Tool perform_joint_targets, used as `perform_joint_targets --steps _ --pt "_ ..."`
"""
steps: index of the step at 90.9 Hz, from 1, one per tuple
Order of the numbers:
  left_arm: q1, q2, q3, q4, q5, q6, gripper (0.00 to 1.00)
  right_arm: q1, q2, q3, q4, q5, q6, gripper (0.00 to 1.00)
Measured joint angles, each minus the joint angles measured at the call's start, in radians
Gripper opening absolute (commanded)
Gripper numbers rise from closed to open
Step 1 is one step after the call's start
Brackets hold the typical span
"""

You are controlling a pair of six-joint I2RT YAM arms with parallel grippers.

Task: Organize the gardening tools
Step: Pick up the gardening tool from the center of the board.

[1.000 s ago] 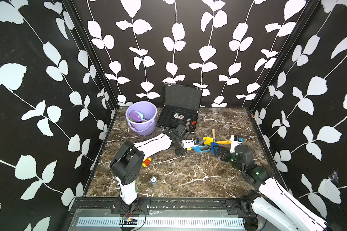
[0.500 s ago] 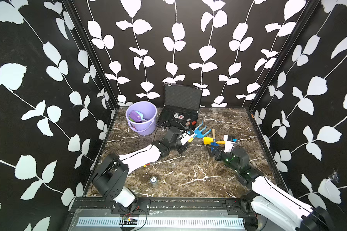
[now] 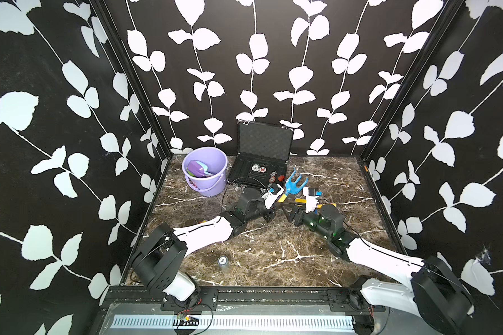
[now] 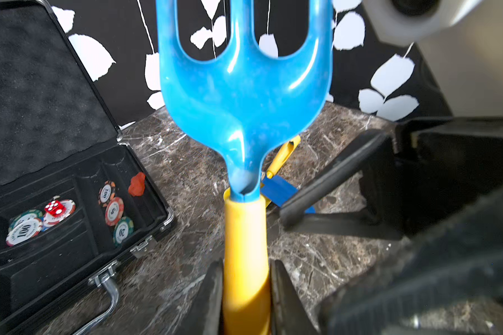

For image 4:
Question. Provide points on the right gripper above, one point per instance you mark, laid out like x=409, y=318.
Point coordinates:
x=424, y=171

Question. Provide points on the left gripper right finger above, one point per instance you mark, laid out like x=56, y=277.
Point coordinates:
x=288, y=315

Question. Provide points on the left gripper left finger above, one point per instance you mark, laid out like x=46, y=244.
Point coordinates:
x=205, y=313

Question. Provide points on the blue rake yellow handle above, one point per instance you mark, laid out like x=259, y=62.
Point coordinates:
x=243, y=104

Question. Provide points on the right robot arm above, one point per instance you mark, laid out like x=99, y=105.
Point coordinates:
x=461, y=256

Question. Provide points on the red plastic piece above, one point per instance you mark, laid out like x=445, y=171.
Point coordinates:
x=137, y=185

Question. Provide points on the orange black poker chip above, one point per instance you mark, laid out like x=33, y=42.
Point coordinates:
x=106, y=193

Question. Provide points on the black poker chip case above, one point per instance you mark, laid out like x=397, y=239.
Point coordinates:
x=58, y=141

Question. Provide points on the red white poker chip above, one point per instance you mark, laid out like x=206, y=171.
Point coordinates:
x=49, y=221

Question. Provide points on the red white dice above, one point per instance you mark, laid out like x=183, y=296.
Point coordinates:
x=55, y=208

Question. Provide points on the white green poker chip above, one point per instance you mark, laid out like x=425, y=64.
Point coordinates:
x=25, y=226

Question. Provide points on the blue trowel yellow handle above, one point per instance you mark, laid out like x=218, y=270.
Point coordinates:
x=274, y=188

